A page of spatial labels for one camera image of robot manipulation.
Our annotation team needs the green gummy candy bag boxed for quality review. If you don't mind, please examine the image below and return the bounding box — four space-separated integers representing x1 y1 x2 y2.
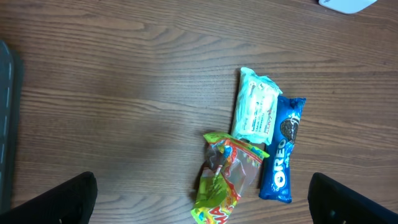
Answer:
191 133 269 224

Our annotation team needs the blue Oreo cookie pack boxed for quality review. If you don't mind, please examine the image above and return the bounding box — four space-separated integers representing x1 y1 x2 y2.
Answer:
259 96 307 203

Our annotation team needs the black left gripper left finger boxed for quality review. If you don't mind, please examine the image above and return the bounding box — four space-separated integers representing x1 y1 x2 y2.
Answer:
1 171 98 224

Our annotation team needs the grey plastic mesh basket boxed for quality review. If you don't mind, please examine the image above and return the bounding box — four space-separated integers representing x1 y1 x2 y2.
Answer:
1 40 14 213

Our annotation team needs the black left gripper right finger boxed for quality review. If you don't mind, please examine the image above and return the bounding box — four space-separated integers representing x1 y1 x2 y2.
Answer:
308 172 397 224

